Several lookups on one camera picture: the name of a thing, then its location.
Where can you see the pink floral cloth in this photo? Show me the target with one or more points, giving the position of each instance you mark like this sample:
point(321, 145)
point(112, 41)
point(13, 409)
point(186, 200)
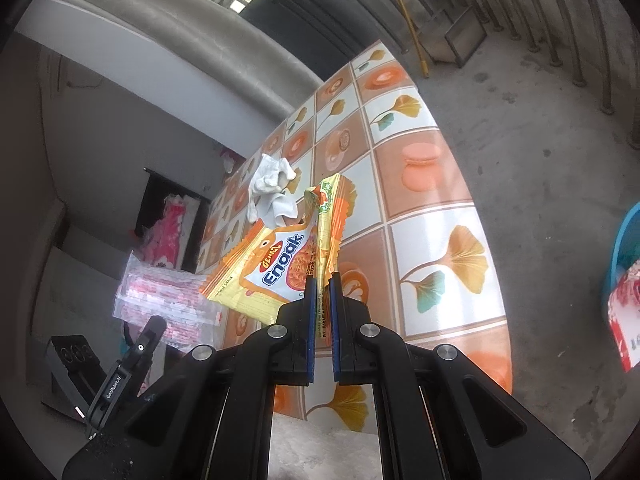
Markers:
point(165, 235)

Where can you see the yellow noodle snack packet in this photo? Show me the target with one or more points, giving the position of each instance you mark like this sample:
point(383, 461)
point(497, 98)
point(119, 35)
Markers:
point(280, 270)

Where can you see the table with orange patterned cloth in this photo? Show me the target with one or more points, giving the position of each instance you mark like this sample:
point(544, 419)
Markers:
point(425, 240)

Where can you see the blue plastic basin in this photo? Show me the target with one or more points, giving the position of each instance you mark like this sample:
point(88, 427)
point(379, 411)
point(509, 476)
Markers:
point(622, 240)

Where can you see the clear bag with pink print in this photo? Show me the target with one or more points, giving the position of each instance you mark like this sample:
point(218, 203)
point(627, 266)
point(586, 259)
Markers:
point(160, 295)

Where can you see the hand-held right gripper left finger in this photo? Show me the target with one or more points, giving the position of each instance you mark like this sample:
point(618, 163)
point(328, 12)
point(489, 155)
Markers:
point(311, 320)

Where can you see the crumpled white tissue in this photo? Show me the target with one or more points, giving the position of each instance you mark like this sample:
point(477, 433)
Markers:
point(270, 182)

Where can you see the red and white packet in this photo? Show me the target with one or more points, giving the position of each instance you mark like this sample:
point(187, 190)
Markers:
point(625, 315)

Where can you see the yellow stick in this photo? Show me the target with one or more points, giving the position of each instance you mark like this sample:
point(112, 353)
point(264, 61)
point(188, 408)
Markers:
point(406, 15)

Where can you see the metal frame box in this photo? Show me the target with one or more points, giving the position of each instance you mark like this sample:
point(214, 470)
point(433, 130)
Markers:
point(457, 35)

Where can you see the metal balcony railing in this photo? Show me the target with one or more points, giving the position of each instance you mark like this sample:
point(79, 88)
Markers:
point(578, 78)

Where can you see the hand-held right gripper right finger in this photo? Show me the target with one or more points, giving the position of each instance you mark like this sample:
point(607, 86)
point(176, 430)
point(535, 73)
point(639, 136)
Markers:
point(334, 320)

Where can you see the dark door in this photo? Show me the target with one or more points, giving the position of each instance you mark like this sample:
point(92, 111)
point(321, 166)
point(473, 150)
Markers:
point(310, 15)

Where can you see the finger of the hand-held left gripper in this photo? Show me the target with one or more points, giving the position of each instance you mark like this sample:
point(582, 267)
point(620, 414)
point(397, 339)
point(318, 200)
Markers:
point(127, 365)

